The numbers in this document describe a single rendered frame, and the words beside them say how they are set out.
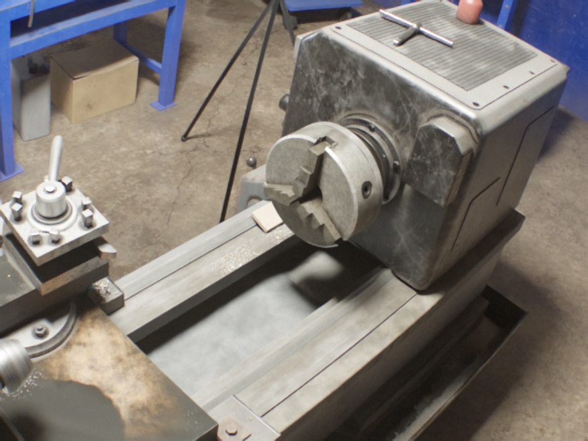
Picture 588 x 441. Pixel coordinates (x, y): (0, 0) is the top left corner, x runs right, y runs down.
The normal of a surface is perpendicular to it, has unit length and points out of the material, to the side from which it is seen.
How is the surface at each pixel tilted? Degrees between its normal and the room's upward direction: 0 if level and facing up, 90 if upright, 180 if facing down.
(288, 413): 0
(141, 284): 45
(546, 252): 0
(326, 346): 0
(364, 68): 90
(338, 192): 90
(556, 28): 90
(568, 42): 90
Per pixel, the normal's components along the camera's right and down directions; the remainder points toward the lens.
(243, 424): 0.18, -0.76
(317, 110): -0.65, 0.38
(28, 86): 0.58, 0.59
